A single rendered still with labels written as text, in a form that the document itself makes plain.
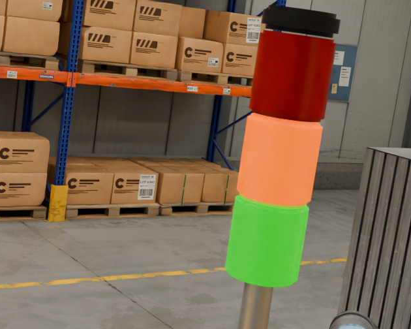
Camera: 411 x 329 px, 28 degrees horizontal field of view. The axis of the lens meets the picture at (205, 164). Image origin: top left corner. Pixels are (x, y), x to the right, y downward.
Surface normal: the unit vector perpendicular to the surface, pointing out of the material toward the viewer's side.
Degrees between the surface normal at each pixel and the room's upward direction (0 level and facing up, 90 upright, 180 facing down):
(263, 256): 90
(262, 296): 90
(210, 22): 91
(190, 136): 90
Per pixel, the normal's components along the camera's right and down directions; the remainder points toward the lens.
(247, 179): -0.78, 0.00
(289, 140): 0.14, 0.19
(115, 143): 0.57, 0.22
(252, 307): -0.25, 0.13
